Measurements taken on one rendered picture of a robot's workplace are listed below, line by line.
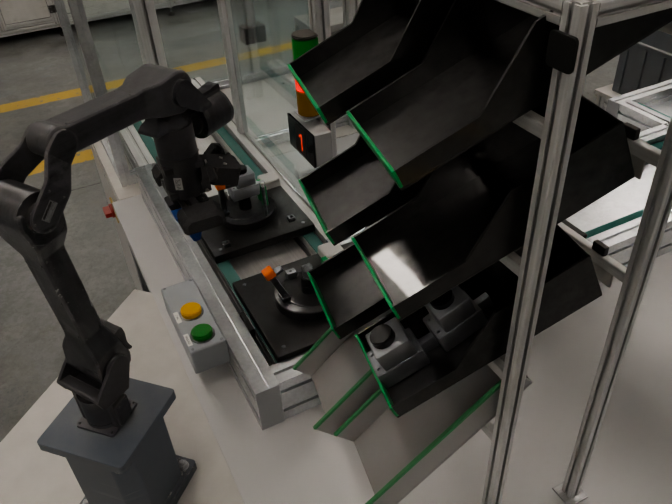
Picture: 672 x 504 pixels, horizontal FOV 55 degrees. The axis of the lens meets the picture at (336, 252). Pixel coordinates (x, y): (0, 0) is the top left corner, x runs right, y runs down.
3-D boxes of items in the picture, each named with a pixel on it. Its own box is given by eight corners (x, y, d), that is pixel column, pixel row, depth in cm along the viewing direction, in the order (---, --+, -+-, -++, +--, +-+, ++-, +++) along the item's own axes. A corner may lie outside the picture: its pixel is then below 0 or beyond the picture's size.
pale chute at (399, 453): (384, 516, 89) (362, 510, 86) (354, 440, 99) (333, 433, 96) (533, 382, 81) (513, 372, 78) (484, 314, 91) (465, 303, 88)
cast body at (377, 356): (387, 390, 80) (363, 360, 76) (375, 365, 83) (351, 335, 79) (445, 354, 80) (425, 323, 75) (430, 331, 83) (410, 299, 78)
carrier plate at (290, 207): (216, 264, 141) (214, 256, 140) (184, 211, 158) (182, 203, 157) (315, 231, 149) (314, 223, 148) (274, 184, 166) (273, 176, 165)
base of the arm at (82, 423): (75, 427, 94) (63, 400, 91) (102, 393, 99) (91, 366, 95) (116, 438, 92) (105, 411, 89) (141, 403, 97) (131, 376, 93)
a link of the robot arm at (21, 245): (11, 212, 68) (58, 179, 72) (-31, 195, 71) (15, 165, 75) (109, 394, 89) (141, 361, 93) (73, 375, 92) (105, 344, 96)
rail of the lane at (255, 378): (262, 430, 116) (254, 390, 110) (142, 199, 180) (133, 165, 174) (290, 418, 118) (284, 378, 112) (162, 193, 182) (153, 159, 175)
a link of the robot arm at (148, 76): (37, 239, 71) (8, 152, 65) (-10, 220, 75) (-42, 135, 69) (208, 139, 92) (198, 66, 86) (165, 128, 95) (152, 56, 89)
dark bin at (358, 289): (339, 340, 88) (314, 309, 83) (314, 281, 98) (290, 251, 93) (518, 230, 86) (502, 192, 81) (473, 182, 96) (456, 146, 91)
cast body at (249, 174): (234, 202, 146) (229, 175, 142) (227, 193, 149) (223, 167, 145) (268, 192, 149) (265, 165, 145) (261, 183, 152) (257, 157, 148)
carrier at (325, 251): (278, 365, 117) (271, 314, 109) (233, 289, 134) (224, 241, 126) (393, 319, 125) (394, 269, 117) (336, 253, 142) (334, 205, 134)
